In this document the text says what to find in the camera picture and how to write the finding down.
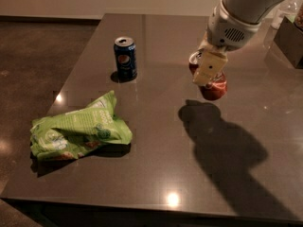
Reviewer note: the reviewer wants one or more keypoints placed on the clear plastic water bottle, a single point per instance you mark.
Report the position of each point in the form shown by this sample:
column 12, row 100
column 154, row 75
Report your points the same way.
column 286, row 8

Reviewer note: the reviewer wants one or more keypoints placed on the dark brown box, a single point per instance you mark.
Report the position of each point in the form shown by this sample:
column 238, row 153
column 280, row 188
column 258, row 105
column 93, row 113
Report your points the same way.
column 289, row 39

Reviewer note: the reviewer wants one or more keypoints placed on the green chip bag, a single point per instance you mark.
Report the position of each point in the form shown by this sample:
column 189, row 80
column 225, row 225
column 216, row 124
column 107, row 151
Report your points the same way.
column 73, row 135

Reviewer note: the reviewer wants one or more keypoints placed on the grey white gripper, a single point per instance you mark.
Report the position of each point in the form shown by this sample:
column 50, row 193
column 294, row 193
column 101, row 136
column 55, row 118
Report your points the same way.
column 229, row 29

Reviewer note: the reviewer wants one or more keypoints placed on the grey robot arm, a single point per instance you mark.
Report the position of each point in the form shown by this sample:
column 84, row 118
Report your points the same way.
column 249, row 11

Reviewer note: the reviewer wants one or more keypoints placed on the red coke can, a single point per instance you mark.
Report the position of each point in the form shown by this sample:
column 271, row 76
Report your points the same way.
column 213, row 90

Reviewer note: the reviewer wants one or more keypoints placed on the blue pepsi can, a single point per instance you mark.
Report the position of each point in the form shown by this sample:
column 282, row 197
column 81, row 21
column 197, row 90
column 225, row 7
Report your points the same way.
column 124, row 48

